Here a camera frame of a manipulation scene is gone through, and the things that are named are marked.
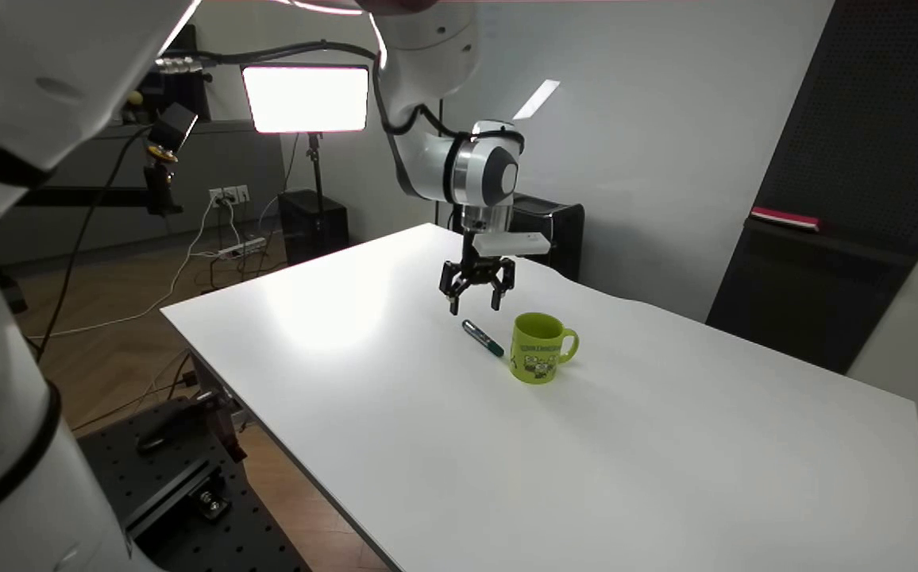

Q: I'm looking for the white power strip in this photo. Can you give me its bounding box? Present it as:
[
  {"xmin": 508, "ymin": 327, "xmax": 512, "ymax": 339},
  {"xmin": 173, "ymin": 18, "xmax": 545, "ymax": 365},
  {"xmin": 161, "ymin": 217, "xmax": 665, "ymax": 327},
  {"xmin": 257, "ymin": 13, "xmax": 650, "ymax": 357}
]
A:
[{"xmin": 212, "ymin": 234, "xmax": 270, "ymax": 259}]

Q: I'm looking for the small black mounted camera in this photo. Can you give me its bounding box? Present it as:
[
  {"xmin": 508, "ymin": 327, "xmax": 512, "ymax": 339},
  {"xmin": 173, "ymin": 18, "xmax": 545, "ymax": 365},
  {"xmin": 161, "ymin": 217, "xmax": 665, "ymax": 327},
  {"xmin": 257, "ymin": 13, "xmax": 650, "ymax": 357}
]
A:
[{"xmin": 139, "ymin": 100, "xmax": 202, "ymax": 219}]

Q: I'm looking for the black light stand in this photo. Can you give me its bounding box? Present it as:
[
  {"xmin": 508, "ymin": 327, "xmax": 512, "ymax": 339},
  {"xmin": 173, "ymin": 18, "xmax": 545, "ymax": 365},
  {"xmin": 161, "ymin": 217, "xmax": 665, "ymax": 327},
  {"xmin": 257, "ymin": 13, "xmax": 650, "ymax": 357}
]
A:
[{"xmin": 303, "ymin": 134, "xmax": 332, "ymax": 201}]

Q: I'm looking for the white wall socket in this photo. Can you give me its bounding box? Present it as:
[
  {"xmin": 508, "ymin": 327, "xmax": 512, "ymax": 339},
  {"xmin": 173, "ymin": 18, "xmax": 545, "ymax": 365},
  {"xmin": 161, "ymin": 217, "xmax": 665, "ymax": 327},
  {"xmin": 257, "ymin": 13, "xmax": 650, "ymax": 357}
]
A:
[{"xmin": 207, "ymin": 183, "xmax": 251, "ymax": 211}]

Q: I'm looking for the black computer box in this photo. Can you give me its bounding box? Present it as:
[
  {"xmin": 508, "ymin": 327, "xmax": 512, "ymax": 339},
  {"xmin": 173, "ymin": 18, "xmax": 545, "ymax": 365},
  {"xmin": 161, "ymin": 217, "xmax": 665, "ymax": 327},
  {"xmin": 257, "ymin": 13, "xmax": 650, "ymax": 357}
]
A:
[{"xmin": 508, "ymin": 194, "xmax": 587, "ymax": 283}]

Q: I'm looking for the bright rectangular light panel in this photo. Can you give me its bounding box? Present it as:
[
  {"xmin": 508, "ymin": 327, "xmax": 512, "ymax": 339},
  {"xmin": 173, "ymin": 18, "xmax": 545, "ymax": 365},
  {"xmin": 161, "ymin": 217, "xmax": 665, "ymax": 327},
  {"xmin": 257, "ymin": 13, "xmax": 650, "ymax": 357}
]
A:
[{"xmin": 241, "ymin": 60, "xmax": 372, "ymax": 135}]

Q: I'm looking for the black horizontal mounting bar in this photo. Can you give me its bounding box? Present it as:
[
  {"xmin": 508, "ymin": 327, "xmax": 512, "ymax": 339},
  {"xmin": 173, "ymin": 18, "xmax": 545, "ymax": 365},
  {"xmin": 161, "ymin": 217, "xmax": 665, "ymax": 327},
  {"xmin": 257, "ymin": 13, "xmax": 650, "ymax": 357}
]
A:
[{"xmin": 19, "ymin": 181, "xmax": 164, "ymax": 214}]

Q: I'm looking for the pink item on panel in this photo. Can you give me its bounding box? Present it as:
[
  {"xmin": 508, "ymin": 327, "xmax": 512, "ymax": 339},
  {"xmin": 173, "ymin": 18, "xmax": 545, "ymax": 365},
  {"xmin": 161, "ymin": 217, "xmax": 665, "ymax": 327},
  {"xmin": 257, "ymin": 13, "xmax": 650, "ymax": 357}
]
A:
[{"xmin": 750, "ymin": 204, "xmax": 824, "ymax": 234}]

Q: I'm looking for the green whiteboard marker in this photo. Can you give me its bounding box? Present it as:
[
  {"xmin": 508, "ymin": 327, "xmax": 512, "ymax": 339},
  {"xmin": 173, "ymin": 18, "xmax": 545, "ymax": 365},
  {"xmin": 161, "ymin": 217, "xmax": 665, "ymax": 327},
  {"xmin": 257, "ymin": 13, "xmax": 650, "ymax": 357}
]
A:
[{"xmin": 461, "ymin": 318, "xmax": 508, "ymax": 358}]

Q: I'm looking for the yellow-green printed mug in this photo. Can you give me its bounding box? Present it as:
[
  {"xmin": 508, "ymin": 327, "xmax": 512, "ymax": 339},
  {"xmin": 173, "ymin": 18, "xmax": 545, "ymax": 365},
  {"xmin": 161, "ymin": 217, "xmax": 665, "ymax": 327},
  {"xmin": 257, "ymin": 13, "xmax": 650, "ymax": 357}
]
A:
[{"xmin": 508, "ymin": 308, "xmax": 580, "ymax": 389}]

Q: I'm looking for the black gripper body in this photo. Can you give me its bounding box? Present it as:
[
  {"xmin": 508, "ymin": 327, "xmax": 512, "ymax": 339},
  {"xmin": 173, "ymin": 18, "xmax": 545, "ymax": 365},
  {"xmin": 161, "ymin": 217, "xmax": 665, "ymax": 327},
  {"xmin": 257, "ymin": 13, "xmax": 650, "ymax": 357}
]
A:
[{"xmin": 437, "ymin": 228, "xmax": 520, "ymax": 291}]

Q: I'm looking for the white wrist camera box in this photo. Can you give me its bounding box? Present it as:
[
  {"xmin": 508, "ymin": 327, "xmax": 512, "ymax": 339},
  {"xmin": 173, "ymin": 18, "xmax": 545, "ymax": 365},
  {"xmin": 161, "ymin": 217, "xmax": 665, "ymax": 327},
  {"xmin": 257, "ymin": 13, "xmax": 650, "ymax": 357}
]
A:
[{"xmin": 473, "ymin": 233, "xmax": 552, "ymax": 259}]

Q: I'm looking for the black floor cabinet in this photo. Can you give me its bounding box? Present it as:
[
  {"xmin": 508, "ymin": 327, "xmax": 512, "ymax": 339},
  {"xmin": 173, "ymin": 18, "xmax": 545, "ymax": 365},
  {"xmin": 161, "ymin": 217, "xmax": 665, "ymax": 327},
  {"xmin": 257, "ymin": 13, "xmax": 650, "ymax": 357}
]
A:
[{"xmin": 277, "ymin": 188, "xmax": 354, "ymax": 268}]

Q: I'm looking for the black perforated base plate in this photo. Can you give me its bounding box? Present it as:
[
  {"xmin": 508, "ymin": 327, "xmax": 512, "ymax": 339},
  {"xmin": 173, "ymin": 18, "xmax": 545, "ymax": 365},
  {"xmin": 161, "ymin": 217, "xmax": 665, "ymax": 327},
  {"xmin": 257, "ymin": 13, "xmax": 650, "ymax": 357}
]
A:
[{"xmin": 74, "ymin": 390, "xmax": 315, "ymax": 572}]

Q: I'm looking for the tall black panel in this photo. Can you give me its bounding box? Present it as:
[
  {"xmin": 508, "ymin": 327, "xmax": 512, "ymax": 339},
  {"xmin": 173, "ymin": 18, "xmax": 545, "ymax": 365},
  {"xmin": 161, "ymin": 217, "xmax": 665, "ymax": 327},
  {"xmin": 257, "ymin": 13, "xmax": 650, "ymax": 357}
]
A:
[{"xmin": 705, "ymin": 0, "xmax": 918, "ymax": 378}]

